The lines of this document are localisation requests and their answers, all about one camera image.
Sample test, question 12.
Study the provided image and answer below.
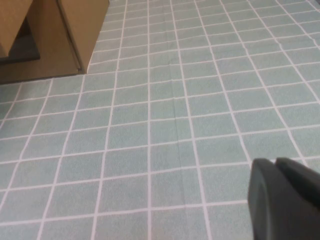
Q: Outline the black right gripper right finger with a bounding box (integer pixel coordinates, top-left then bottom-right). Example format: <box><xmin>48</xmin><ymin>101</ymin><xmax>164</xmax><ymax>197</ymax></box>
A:
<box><xmin>274</xmin><ymin>156</ymin><xmax>320</xmax><ymax>204</ymax></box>

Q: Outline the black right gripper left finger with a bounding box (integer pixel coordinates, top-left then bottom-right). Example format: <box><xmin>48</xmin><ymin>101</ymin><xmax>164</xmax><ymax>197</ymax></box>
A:
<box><xmin>247</xmin><ymin>157</ymin><xmax>320</xmax><ymax>240</ymax></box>

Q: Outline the cardboard shoe box smooth window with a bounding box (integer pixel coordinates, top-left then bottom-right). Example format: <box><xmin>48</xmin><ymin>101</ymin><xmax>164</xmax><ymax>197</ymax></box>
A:
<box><xmin>0</xmin><ymin>0</ymin><xmax>111</xmax><ymax>85</ymax></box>

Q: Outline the green white grid tablecloth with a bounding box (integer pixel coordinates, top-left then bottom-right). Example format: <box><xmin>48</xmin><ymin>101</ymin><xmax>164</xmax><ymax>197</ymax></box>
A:
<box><xmin>0</xmin><ymin>0</ymin><xmax>320</xmax><ymax>240</ymax></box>

